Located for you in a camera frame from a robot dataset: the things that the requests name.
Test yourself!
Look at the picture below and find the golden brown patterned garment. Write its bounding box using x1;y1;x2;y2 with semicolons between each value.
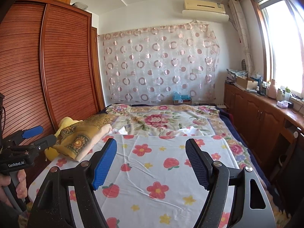
53;113;114;161

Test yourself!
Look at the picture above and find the white strawberry flower garment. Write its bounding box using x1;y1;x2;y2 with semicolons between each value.
28;134;241;228

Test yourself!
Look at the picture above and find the person's left hand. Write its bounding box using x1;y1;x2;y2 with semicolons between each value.
0;169;29;207

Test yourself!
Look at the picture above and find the yellow plush toy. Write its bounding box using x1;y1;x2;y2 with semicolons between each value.
44;116;82;161

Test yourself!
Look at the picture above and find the red wooden wardrobe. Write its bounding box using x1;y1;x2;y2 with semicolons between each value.
1;0;105;137

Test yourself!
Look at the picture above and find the long wooden cabinet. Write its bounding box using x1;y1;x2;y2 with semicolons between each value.
224;83;303;181

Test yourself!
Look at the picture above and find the blue tissue box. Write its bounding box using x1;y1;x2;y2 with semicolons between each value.
172;92;192;105

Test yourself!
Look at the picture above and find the cardboard box on cabinet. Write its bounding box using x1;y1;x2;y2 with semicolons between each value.
237;76;258;89

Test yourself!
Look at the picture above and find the pink white bottle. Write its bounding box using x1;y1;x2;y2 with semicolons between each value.
268;79;277;99

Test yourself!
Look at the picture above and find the stack of papers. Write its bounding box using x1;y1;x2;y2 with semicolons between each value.
226;68;248;83

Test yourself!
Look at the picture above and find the white circle-patterned curtain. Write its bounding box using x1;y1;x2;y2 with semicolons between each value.
101;23;220;105

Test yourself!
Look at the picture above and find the wall air conditioner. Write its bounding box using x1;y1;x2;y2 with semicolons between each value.
182;0;229;23

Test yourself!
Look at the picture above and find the window with wooden frame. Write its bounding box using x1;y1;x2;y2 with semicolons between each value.
251;0;303;98

